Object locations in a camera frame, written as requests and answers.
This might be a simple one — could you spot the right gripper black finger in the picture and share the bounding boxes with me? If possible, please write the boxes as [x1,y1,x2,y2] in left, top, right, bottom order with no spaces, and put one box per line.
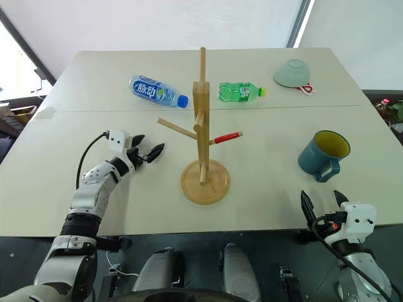
[333,189,350,208]
[300,189,316,223]

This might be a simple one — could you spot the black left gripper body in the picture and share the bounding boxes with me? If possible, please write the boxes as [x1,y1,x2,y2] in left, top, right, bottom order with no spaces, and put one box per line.
[127,146,150,171]

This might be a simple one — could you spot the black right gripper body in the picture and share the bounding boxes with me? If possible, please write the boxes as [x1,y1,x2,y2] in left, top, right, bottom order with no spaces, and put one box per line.
[310,211,348,240]

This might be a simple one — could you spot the blue mug yellow inside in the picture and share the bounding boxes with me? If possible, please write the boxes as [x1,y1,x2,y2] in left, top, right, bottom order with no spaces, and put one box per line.
[297,130,351,184]

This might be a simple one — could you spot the wooden mug tree stand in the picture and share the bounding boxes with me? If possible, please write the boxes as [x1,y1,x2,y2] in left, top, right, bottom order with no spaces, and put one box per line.
[157,47,245,206]

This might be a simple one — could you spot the blue-labelled clear drink bottle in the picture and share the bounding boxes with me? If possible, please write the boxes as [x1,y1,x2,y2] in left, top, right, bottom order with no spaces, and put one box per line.
[128,74,190,109]

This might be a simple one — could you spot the black table clamp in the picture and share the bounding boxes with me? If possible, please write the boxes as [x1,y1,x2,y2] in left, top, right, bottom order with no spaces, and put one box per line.
[95,236,132,253]

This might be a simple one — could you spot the grey rounded robot leg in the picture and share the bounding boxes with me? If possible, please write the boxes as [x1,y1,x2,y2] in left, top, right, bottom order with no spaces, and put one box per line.
[131,247,185,293]
[219,243,262,302]

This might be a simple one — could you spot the green plastic soda bottle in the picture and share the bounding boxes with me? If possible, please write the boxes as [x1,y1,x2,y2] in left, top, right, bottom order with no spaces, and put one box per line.
[218,81,268,103]

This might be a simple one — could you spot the red-capped bottle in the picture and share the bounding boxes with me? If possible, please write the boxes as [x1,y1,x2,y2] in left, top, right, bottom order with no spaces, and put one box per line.
[378,98,392,119]

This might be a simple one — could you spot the wooden crate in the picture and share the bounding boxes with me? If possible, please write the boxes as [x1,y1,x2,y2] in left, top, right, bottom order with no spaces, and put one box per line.
[8,104,38,120]

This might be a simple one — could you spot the pale green upturned bowl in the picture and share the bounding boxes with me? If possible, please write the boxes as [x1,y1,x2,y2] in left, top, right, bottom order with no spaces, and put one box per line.
[273,59,312,88]

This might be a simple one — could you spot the dark rounded robot torso rim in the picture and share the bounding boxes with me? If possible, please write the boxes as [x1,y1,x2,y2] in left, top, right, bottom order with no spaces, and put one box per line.
[105,287,253,302]

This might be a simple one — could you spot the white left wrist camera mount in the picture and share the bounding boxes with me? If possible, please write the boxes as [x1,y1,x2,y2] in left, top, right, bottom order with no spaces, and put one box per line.
[105,129,135,171]

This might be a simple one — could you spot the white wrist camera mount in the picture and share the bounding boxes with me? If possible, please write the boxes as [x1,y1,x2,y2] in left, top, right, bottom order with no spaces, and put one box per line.
[324,201,378,245]
[105,129,135,171]

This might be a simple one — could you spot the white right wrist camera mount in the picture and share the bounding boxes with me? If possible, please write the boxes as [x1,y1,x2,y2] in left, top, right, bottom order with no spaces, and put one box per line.
[324,201,378,245]

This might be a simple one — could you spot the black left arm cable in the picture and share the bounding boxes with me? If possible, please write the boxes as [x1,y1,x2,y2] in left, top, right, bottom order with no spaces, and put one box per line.
[76,132,110,191]

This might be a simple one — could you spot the black bracket under table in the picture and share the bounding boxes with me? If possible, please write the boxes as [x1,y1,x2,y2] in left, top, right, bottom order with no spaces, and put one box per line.
[278,266,304,302]
[101,266,123,301]

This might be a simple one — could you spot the red and white cord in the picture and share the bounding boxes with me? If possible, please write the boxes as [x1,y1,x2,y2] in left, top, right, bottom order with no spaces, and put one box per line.
[297,81,317,96]

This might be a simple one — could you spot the thin white cable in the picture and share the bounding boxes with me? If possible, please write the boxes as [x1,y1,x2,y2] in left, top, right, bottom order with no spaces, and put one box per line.
[105,250,140,279]

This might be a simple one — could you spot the dark diagonal window frame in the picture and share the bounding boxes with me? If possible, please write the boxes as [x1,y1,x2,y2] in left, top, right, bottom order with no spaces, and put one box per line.
[0,5,58,92]

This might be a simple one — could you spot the grey-blue window frame post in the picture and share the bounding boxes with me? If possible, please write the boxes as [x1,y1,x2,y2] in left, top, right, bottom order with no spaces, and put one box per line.
[285,0,317,48]

